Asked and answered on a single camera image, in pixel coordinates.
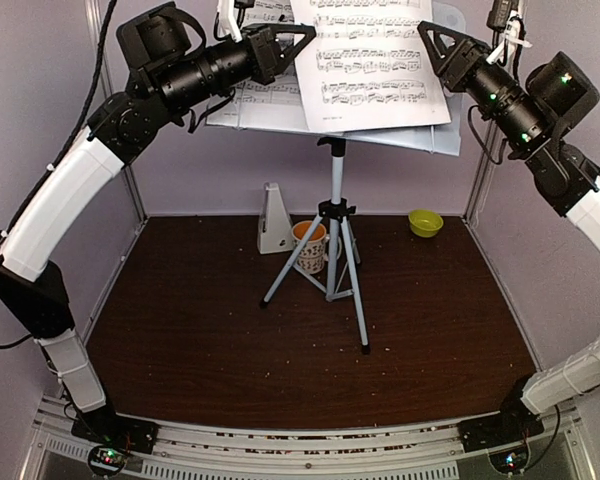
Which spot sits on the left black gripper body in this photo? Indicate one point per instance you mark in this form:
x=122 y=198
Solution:
x=265 y=63

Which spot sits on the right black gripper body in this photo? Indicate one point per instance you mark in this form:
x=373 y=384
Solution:
x=458 y=77

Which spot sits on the sheet music page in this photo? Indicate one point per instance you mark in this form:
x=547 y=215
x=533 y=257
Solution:
x=367 y=67
x=274 y=107

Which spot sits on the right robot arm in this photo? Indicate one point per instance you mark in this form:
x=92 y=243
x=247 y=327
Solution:
x=534 y=119

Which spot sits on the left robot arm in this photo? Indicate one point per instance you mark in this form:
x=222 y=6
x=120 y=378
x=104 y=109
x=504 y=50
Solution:
x=168 y=78

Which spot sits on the white perforated music stand desk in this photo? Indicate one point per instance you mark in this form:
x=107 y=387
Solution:
x=418 y=137

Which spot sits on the green bowl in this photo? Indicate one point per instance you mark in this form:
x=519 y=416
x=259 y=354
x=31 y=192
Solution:
x=425 y=223

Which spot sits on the white tripod stand pole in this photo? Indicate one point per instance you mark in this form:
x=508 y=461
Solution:
x=343 y=256

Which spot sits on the white metronome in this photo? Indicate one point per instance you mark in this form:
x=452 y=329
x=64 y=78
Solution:
x=274 y=225

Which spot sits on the yellow patterned mug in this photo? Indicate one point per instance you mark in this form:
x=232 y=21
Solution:
x=315 y=254

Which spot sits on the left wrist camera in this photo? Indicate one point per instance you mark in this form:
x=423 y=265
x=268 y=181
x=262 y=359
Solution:
x=229 y=18

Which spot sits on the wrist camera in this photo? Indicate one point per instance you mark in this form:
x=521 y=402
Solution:
x=229 y=18
x=506 y=21

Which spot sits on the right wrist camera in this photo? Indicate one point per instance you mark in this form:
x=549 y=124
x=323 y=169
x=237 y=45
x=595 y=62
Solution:
x=506 y=21

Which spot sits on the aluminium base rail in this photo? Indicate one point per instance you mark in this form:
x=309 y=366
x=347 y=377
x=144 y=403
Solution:
x=431 y=450

